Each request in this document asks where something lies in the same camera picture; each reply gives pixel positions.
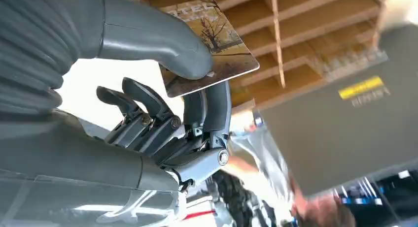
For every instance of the wooden card box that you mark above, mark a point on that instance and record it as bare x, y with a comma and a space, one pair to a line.
310, 29

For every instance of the person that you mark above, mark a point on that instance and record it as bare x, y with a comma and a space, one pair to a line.
323, 209

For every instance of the ribbed grey right robot arm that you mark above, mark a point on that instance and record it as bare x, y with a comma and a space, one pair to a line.
32, 39

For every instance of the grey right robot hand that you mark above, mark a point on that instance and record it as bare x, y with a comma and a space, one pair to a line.
81, 160

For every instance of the grey case with yellow label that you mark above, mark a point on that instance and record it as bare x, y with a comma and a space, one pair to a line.
336, 137

